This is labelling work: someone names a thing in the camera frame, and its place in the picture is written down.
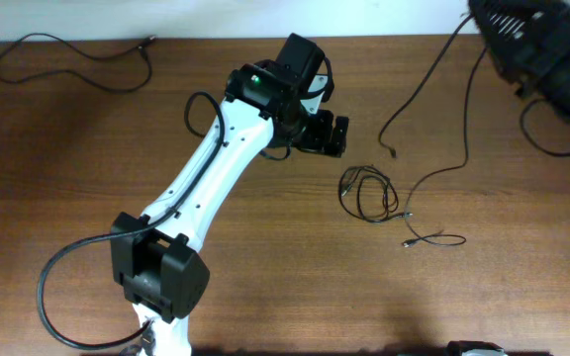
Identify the thin black micro-USB cable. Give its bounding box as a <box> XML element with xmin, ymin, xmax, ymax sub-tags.
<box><xmin>0</xmin><ymin>33</ymin><xmax>157</xmax><ymax>94</ymax></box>

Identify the black USB cable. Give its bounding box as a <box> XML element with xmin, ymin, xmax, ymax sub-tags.
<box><xmin>337</xmin><ymin>164</ymin><xmax>414</xmax><ymax>224</ymax></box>

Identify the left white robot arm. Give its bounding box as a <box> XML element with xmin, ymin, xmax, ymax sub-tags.
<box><xmin>111</xmin><ymin>34</ymin><xmax>348</xmax><ymax>355</ymax></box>

